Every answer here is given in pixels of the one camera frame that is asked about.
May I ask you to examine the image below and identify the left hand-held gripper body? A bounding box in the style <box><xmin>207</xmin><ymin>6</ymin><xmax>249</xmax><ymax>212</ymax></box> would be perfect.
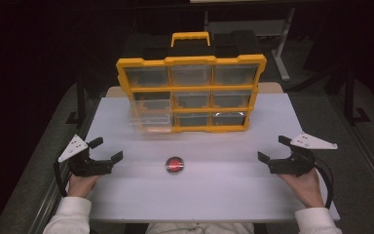
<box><xmin>57</xmin><ymin>135</ymin><xmax>115</xmax><ymax>178</ymax></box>

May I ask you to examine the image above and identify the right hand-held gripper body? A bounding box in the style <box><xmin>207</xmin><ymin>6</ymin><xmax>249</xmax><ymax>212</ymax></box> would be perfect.
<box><xmin>267</xmin><ymin>131</ymin><xmax>339</xmax><ymax>177</ymax></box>

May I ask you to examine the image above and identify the person's left hand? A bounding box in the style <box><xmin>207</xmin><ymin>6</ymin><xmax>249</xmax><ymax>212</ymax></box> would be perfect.
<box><xmin>66</xmin><ymin>175</ymin><xmax>100</xmax><ymax>199</ymax></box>

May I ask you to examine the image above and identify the person's right hand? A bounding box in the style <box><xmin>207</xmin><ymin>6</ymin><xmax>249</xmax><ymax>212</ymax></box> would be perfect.
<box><xmin>277</xmin><ymin>168</ymin><xmax>326</xmax><ymax>210</ymax></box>

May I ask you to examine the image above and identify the black metal stand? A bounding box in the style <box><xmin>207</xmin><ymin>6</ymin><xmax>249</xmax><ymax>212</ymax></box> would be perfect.
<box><xmin>343</xmin><ymin>63</ymin><xmax>372</xmax><ymax>127</ymax></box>
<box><xmin>64</xmin><ymin>77</ymin><xmax>89</xmax><ymax>127</ymax></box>

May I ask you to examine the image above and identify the open clear plastic drawer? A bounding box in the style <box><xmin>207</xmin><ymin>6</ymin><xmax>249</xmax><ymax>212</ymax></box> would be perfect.
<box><xmin>129</xmin><ymin>97</ymin><xmax>173</xmax><ymax>135</ymax></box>

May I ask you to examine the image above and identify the round red disc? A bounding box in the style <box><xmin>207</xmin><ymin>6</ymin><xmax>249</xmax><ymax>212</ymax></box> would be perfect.
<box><xmin>165</xmin><ymin>156</ymin><xmax>186</xmax><ymax>176</ymax></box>

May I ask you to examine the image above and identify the yellow black organizer case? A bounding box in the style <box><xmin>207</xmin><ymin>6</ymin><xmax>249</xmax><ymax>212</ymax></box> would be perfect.
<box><xmin>115</xmin><ymin>29</ymin><xmax>268</xmax><ymax>134</ymax></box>

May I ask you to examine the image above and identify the set of closed clear drawers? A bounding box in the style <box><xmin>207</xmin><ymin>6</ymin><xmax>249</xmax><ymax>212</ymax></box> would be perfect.
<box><xmin>125</xmin><ymin>63</ymin><xmax>260</xmax><ymax>128</ymax></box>

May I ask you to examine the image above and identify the black cable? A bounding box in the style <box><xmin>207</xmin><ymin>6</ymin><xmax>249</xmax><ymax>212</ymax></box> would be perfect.
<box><xmin>313</xmin><ymin>157</ymin><xmax>335</xmax><ymax>210</ymax></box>
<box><xmin>53</xmin><ymin>160</ymin><xmax>69</xmax><ymax>198</ymax></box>

